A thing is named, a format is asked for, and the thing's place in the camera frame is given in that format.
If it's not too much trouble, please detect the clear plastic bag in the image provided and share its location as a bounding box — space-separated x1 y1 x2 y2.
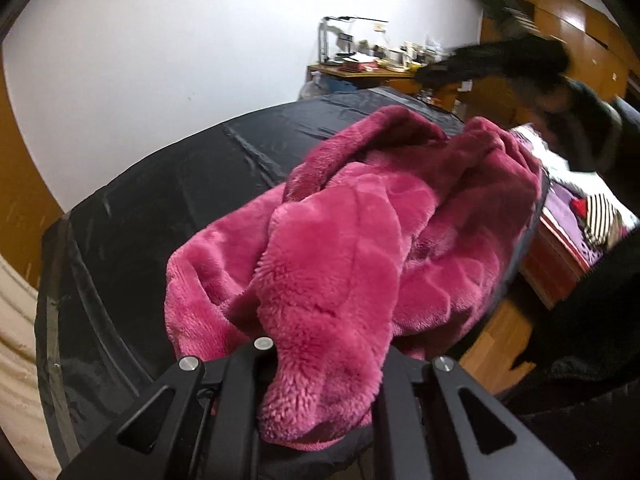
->
299 72 327 102

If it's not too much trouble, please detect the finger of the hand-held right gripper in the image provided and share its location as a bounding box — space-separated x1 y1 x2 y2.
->
416 52 482 87

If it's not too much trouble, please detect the black white striped cloth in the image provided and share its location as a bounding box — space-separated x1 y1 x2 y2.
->
581 194 627 252

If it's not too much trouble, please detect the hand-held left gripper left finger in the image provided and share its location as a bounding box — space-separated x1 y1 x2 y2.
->
59 336 276 480

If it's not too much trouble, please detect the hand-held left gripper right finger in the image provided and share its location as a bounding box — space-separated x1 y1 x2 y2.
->
372 346 577 480

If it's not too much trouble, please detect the dark grey bed sheet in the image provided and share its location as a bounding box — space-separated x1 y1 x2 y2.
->
35 86 551 480

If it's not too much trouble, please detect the pink fleece robe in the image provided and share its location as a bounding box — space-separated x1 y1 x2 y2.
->
165 106 543 448

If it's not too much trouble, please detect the beige curtain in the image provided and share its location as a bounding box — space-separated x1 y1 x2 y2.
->
0 255 62 480

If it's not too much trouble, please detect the bed with purple blanket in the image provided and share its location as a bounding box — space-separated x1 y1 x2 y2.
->
509 124 640 311

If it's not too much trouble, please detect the person's black jacket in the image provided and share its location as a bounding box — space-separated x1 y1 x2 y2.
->
507 227 640 480

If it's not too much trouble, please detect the person's right forearm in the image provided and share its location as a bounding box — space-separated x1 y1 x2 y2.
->
525 76 625 173

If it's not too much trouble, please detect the metal frame stand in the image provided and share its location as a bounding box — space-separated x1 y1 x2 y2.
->
319 15 390 62

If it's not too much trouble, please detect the wooden door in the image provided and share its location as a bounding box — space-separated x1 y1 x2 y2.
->
0 72 67 292

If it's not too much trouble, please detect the cluttered wooden desk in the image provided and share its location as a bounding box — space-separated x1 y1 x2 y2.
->
306 57 453 111

